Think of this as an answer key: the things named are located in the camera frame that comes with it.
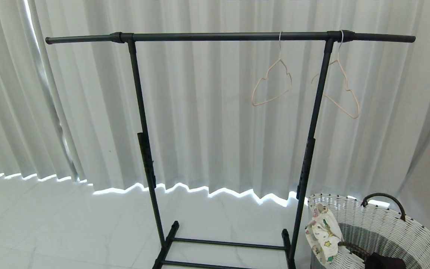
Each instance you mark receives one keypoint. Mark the black garment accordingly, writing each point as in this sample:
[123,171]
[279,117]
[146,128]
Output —
[385,261]

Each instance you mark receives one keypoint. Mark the black clothes rack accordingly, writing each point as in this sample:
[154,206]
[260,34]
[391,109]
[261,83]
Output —
[218,36]

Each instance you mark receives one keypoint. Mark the white laundry basket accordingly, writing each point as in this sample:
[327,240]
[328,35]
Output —
[386,224]

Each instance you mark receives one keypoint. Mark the white curtain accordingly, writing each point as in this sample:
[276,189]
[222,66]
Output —
[215,112]

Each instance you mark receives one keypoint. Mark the cream printed garment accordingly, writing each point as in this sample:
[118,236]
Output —
[325,239]

